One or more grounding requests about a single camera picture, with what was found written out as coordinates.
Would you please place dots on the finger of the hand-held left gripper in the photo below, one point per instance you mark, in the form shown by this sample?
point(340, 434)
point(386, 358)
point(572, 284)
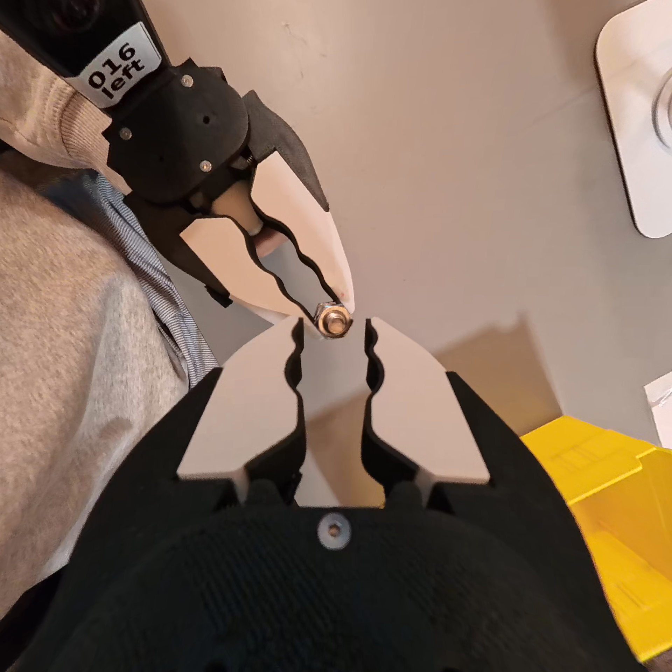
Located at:
point(225, 262)
point(309, 220)

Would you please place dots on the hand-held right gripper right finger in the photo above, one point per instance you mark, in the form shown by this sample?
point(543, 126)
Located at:
point(420, 409)

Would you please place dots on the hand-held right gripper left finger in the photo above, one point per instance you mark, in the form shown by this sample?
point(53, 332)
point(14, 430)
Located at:
point(246, 409)

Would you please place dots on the steel hex nut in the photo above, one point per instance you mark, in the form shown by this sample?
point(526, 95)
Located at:
point(318, 318)

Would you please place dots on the steel hex bolt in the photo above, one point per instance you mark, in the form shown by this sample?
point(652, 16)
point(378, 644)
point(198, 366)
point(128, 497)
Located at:
point(336, 320)

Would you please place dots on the person's left forearm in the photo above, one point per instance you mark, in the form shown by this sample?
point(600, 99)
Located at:
point(42, 115)

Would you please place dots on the grey desk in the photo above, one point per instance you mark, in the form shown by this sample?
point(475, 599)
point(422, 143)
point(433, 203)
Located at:
point(446, 157)

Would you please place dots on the person's left hand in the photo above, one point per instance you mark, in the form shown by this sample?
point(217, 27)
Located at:
point(270, 245)

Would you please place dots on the striped shirt hem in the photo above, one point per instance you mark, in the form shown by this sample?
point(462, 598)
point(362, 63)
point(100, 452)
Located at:
point(157, 283)

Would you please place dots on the person's grey sweatshirt torso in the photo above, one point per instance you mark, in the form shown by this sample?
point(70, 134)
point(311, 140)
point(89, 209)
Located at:
point(63, 367)

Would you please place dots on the yellow plastic bin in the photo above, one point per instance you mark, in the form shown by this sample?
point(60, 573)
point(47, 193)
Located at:
point(619, 498)

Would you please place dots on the laminated instruction sheet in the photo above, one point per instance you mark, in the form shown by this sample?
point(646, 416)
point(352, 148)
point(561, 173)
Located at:
point(660, 404)

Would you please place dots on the white monitor stand base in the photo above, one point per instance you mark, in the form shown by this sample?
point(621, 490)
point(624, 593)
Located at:
point(630, 131)

